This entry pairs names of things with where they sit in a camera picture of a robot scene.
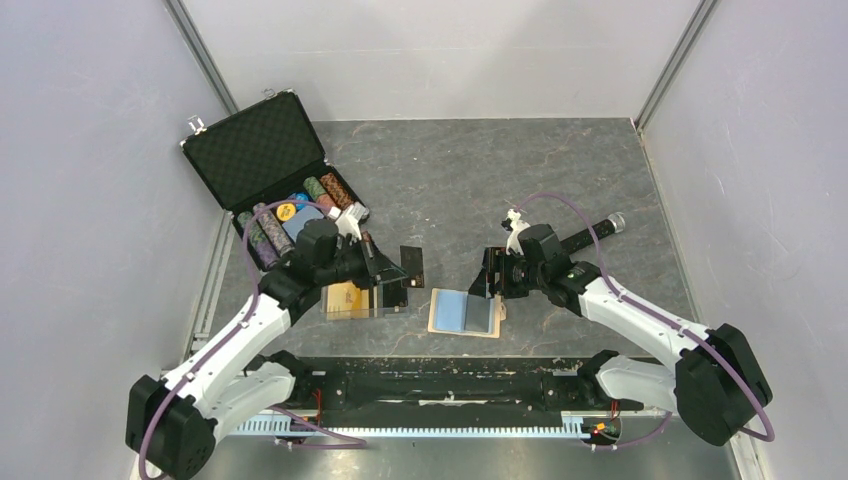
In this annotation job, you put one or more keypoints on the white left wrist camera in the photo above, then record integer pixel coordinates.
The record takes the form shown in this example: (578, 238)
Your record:
(348, 220)

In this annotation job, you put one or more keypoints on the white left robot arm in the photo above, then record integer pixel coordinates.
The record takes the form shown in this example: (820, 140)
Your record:
(175, 422)

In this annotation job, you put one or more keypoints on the orange black chip stack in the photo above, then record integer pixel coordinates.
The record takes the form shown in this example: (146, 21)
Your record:
(336, 190)

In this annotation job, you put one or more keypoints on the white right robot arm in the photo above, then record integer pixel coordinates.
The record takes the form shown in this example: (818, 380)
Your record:
(709, 377)

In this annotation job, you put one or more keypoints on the black VIP card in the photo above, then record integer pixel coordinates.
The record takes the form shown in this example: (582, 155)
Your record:
(412, 262)
(478, 314)

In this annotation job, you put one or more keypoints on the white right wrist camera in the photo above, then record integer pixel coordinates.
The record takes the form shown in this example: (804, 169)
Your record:
(514, 225)

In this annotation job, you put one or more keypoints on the black cylindrical flashlight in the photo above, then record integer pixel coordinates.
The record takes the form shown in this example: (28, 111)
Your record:
(615, 223)

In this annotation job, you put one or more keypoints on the tan leather card holder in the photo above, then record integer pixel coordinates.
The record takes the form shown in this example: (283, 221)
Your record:
(455, 312)

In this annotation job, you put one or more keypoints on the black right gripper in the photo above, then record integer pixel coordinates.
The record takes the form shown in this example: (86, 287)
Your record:
(496, 260)

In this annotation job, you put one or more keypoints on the yellow dealer chip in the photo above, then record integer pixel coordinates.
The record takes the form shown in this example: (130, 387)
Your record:
(285, 211)

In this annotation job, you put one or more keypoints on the purple chip stack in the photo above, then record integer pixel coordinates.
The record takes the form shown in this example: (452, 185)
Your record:
(279, 240)

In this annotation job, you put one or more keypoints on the blue patterned card deck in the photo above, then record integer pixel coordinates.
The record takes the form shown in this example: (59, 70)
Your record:
(297, 222)

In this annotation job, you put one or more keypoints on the green chip stack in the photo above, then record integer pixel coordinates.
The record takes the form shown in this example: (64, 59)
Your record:
(256, 236)

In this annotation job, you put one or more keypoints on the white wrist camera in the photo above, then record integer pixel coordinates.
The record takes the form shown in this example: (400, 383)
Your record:
(514, 225)
(348, 220)

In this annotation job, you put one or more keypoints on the clear acrylic card box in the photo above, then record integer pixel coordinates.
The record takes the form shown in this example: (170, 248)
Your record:
(385, 300)

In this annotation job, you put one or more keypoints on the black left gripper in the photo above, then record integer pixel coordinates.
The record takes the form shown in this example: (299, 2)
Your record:
(377, 267)

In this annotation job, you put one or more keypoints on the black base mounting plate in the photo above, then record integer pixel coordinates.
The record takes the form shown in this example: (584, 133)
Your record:
(439, 392)

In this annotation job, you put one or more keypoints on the pink chip stack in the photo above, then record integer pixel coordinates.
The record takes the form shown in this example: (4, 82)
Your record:
(318, 193)

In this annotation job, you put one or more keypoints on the black poker chip case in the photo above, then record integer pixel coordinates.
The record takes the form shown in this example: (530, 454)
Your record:
(262, 155)

